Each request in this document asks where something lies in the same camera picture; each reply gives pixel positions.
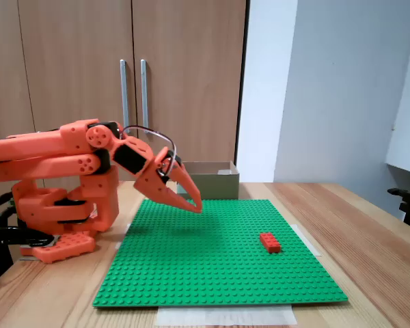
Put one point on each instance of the open cardboard box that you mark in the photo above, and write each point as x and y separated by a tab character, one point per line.
218	186

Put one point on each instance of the green lego baseplate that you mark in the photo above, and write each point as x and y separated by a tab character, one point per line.
208	266

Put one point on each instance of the red lego block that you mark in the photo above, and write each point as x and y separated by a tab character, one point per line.
270	242

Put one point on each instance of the small masking tape strip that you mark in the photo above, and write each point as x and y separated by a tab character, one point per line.
119	245

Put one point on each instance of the wooden cabinet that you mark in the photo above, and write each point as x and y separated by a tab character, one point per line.
71	51

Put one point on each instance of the long masking tape strip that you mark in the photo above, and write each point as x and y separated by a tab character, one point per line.
225	316

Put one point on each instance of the short masking tape strip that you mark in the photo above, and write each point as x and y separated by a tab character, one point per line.
312	247

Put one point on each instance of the black table clamp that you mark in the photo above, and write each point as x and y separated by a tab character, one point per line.
7	234

